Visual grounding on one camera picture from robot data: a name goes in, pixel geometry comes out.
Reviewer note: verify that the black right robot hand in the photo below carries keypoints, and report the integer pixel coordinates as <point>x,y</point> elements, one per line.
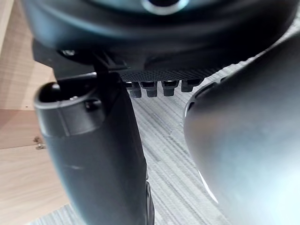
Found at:
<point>98,152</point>

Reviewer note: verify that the small metal cabinet fitting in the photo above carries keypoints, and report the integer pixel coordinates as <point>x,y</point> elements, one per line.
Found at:
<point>39,143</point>

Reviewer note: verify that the light wooden cabinet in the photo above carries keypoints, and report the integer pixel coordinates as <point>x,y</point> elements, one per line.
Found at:
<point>18,79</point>

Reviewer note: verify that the silver robot leg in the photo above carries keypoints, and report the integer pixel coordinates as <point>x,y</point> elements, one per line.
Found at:
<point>248,140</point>

